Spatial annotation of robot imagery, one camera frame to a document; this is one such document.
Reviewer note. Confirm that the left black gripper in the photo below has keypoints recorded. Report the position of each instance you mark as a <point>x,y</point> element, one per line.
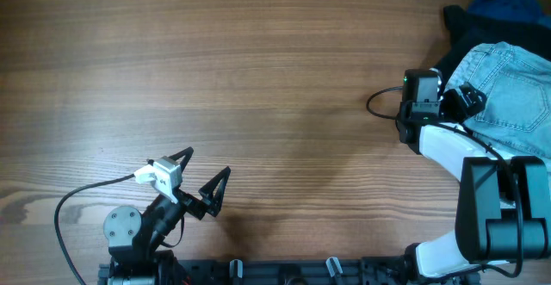
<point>210,201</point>

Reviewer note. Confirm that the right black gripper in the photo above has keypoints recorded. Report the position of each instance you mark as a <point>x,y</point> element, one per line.
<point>459,112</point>

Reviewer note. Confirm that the light blue denim shorts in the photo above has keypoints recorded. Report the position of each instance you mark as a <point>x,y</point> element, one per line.
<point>516,83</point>

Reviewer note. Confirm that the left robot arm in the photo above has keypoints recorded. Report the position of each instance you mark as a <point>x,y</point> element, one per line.
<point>136,240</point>

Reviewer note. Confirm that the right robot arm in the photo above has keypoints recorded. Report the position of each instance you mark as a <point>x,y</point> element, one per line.
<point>503,208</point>

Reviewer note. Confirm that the black garment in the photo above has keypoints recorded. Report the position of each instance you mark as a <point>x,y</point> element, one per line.
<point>468,30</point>

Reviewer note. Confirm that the dark blue garment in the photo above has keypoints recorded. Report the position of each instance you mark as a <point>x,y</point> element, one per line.
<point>527,11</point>

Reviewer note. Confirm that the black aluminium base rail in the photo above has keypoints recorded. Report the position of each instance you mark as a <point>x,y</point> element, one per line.
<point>364,271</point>

